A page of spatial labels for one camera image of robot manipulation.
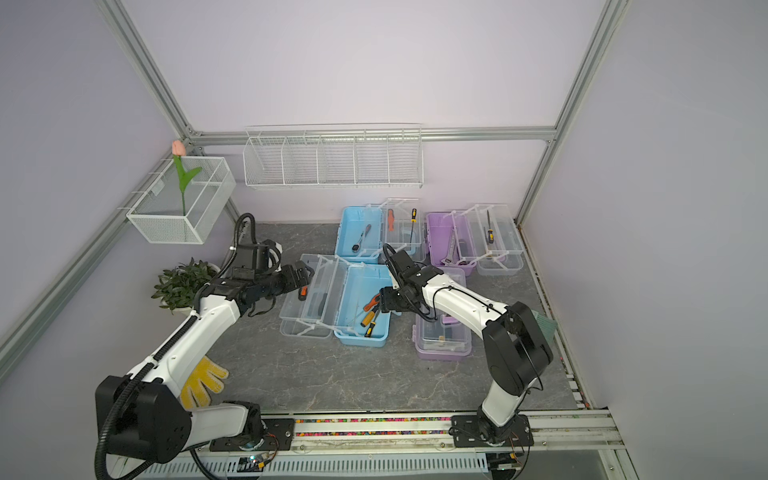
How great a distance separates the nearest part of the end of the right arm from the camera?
2.10ft

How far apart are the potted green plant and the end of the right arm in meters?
0.52

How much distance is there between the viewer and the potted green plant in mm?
806
